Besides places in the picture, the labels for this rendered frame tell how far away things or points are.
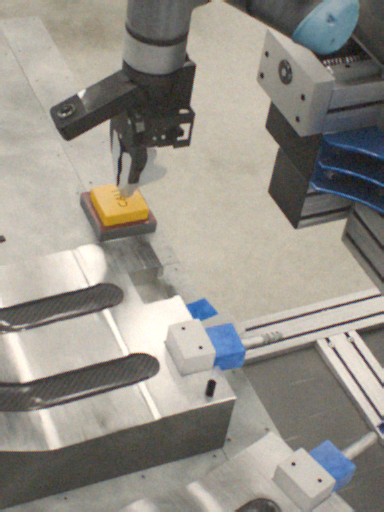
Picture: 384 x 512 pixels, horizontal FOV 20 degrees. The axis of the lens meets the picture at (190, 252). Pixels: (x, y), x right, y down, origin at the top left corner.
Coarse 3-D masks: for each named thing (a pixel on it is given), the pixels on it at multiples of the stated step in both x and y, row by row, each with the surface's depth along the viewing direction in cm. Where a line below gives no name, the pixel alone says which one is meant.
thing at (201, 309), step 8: (168, 280) 133; (184, 304) 130; (192, 304) 129; (200, 304) 129; (208, 304) 130; (192, 312) 128; (200, 312) 128; (208, 312) 129; (216, 312) 129; (224, 312) 127; (200, 320) 127; (208, 320) 126; (216, 320) 126; (224, 320) 126; (232, 320) 126; (240, 328) 126; (240, 336) 126
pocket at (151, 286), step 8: (128, 272) 125; (136, 272) 125; (144, 272) 126; (152, 272) 126; (160, 272) 126; (136, 280) 126; (144, 280) 127; (152, 280) 127; (160, 280) 127; (136, 288) 127; (144, 288) 127; (152, 288) 127; (160, 288) 127; (168, 288) 126; (144, 296) 126; (152, 296) 126; (160, 296) 126; (168, 296) 125; (144, 304) 125
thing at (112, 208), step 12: (96, 192) 142; (108, 192) 142; (96, 204) 142; (108, 204) 141; (120, 204) 141; (132, 204) 141; (144, 204) 142; (108, 216) 139; (120, 216) 140; (132, 216) 141; (144, 216) 142
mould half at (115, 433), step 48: (144, 240) 129; (0, 288) 121; (48, 288) 122; (0, 336) 116; (48, 336) 117; (96, 336) 117; (144, 336) 118; (144, 384) 113; (192, 384) 114; (0, 432) 105; (48, 432) 108; (96, 432) 108; (144, 432) 111; (192, 432) 115; (0, 480) 106; (48, 480) 110; (96, 480) 114
